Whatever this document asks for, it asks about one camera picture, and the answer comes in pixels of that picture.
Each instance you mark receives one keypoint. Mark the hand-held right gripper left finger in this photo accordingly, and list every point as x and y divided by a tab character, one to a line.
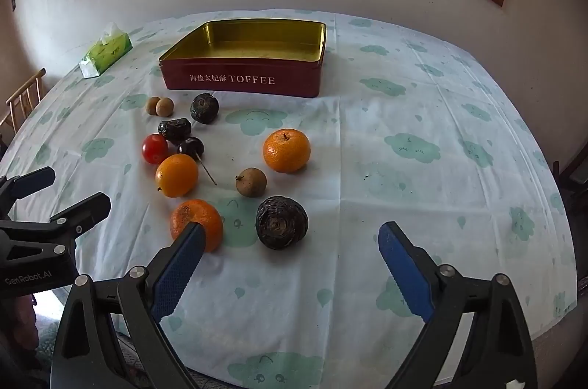
177	274

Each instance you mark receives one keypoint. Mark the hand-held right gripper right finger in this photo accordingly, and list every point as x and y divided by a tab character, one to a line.
404	274

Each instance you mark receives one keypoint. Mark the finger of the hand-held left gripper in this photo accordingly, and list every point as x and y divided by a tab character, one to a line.
27	183
87	210

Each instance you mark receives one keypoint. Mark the mandarin with brown blemish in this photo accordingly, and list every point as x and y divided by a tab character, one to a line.
193	211

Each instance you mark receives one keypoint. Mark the red cherry tomato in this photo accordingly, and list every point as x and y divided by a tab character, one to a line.
155	149

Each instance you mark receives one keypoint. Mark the smooth orange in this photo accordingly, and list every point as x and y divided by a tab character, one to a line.
177	175

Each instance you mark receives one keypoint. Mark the large dark passion fruit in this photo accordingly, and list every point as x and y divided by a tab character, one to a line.
281	223

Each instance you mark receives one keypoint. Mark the dark wrinkled date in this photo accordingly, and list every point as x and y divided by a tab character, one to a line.
174	130

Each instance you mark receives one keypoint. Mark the large brown longan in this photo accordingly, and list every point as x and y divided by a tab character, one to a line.
251	182

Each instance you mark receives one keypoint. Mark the dark cherry with stem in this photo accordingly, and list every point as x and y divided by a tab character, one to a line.
190	147

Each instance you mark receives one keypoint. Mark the small dark passion fruit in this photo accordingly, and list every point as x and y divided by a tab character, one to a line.
204	109

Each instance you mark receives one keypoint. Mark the mandarin with stem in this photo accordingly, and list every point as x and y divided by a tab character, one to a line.
286	152

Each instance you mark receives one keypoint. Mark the red tin box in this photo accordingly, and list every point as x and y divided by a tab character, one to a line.
239	79

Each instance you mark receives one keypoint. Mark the person's left hand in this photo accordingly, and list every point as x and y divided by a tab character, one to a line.
25	320

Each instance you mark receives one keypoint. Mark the cloud print tablecloth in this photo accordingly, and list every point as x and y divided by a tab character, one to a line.
413	196

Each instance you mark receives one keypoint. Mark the light wooden chair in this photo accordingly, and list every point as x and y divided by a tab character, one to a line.
25	93

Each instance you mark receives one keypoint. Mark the green tissue pack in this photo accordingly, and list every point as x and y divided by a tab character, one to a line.
105	54

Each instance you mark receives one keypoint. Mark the dark wooden chair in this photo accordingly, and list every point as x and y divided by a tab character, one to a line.
574	178

